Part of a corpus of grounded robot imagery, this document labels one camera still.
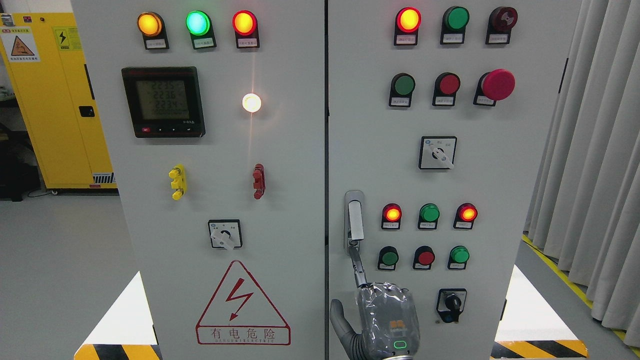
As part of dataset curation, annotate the yellow safety cabinet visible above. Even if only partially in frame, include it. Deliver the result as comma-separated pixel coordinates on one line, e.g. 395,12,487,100
1,13,117,191

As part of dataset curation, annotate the green push button upper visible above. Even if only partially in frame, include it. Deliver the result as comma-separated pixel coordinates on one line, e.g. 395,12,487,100
388,72,416,108

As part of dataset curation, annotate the right door upper rotary switch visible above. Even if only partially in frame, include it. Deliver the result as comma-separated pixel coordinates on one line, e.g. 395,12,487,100
418,136,457,170

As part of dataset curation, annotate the yellow terminal connector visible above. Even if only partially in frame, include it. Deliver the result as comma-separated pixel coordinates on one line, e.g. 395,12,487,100
167,164,188,201

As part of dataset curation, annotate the red lit indicator middle right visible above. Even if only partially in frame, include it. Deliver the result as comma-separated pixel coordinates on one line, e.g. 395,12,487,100
453,202,478,230

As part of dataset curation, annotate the dark red buzzer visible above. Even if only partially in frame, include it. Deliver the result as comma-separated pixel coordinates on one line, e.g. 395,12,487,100
485,6,518,45

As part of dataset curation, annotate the orange indicator light left door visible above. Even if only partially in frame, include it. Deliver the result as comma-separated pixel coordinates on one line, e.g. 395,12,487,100
137,11,170,50

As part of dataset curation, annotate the red push button lower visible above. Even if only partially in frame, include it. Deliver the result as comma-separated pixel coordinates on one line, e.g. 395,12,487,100
413,245,435,271

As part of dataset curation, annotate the green indicator light left door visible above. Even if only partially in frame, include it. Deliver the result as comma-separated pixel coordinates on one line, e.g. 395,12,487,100
185,10,217,50

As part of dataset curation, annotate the silver door handle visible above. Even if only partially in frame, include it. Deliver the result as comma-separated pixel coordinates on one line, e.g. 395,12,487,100
343,190,365,255

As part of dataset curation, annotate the red indicator light top right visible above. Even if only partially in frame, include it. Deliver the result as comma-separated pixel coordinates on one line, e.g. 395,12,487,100
393,6,422,46

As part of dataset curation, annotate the black key selector switch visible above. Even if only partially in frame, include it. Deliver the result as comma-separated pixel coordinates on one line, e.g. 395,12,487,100
436,288,467,324

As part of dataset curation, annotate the green indicator middle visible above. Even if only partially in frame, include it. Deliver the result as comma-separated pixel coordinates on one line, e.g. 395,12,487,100
417,203,441,231

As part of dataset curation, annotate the red push button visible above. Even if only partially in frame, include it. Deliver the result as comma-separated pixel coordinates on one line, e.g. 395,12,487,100
413,245,435,271
432,71,461,107

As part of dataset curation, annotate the red indicator light left door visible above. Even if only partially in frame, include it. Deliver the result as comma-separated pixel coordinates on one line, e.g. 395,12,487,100
231,9,260,49

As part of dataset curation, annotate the digital power meter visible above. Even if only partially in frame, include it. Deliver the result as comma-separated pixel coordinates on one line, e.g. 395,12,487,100
121,66,206,138

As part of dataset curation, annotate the left door rotary switch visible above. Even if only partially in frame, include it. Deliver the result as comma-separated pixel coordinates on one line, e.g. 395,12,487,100
207,219,243,250

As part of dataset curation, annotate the red push button upper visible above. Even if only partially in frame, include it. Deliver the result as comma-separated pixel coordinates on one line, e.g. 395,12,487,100
432,71,461,107

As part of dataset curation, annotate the red lit indicator middle left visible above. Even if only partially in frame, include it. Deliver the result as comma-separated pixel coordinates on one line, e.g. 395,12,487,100
381,203,403,230

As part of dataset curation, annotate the red emergency stop button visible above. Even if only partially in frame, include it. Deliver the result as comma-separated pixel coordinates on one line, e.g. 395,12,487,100
473,69,515,107

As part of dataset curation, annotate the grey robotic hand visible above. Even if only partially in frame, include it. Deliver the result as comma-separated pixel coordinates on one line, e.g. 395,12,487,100
329,246,420,360

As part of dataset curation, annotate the red lit indicator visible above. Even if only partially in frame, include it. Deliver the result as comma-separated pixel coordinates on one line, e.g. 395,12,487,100
381,203,403,230
453,202,478,230

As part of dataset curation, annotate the grey curtain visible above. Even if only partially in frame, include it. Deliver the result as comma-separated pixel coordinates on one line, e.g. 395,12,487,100
525,0,640,347

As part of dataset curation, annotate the green push button lower left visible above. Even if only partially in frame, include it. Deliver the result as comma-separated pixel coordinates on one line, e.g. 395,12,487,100
377,245,399,271

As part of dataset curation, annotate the red terminal connector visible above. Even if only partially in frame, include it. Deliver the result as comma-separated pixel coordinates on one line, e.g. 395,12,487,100
252,163,266,199

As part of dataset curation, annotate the green push button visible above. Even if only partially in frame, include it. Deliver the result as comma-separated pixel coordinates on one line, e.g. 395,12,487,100
388,72,416,108
446,245,470,271
377,245,399,271

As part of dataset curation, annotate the white glowing indicator light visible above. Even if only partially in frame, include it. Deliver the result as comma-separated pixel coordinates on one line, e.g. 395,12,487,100
241,93,262,114

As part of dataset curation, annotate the green push button lower right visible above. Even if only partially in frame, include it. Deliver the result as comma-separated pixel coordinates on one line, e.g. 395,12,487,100
446,245,470,271

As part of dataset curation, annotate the green indicator light top right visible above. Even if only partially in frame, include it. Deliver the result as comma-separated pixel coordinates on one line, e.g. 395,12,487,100
439,6,470,45

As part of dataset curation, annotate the red electric danger sign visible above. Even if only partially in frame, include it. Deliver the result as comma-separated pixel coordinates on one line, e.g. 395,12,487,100
195,260,291,346

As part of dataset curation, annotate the door rotary switch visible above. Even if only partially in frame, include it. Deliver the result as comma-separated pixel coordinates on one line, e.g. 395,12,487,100
207,219,243,250
418,136,457,170

